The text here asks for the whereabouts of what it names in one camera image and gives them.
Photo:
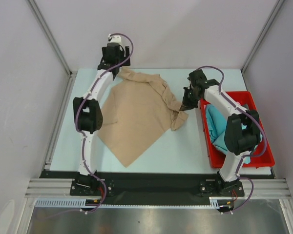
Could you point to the teal t shirt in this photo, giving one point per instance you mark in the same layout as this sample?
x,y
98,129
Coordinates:
x,y
219,143

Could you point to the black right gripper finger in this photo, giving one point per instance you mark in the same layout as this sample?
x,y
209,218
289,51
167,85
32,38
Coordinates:
x,y
183,107
193,106

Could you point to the beige t shirt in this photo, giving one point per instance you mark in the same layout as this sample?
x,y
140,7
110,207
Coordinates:
x,y
136,113

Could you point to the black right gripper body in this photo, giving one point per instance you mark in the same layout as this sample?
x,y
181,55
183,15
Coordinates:
x,y
190,96

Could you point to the right rear aluminium post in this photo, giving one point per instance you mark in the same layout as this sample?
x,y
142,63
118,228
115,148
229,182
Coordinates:
x,y
263,33

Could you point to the aluminium post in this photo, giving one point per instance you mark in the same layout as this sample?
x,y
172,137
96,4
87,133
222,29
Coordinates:
x,y
37,13
263,33

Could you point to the light blue t shirt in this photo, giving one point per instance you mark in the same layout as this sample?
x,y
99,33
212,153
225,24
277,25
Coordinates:
x,y
215,121

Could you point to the aluminium frame rail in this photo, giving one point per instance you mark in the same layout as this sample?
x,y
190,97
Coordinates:
x,y
260,188

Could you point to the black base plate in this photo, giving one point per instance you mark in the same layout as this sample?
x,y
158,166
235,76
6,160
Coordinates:
x,y
157,199

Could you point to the left rear aluminium post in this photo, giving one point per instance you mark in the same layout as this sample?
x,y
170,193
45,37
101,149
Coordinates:
x,y
37,13

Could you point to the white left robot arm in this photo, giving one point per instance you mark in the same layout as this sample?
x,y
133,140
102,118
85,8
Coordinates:
x,y
88,117

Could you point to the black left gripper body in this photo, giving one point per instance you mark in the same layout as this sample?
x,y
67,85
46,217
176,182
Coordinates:
x,y
121,58

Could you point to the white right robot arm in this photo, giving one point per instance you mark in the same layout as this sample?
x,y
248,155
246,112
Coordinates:
x,y
242,133

